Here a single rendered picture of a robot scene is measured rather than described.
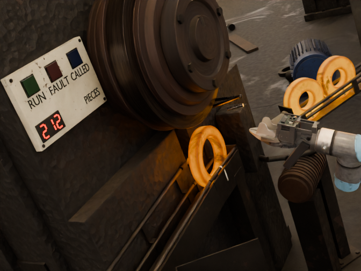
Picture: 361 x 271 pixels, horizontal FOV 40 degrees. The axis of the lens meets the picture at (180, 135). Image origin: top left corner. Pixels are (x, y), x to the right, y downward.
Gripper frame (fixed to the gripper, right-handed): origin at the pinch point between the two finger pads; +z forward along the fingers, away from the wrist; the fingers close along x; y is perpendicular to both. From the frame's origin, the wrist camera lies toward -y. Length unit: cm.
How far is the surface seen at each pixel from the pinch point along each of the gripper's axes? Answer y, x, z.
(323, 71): 6.3, -38.5, -11.9
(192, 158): 0.9, 21.6, 10.8
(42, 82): 35, 52, 33
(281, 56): -103, -292, 77
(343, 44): -86, -297, 24
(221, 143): -2.2, 6.4, 8.3
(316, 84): 2.6, -34.6, -10.7
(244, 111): 1.2, -9.4, 6.7
